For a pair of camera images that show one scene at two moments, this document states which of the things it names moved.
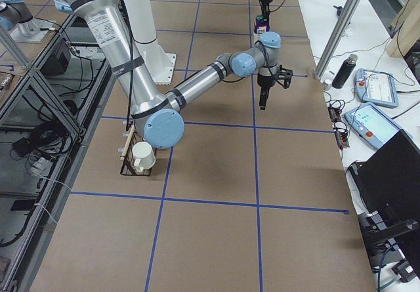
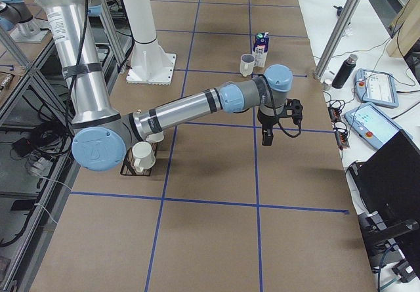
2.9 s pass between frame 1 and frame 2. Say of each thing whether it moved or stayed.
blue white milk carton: moved
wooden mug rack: stayed
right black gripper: moved
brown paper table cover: stayed
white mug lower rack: stayed
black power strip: stayed
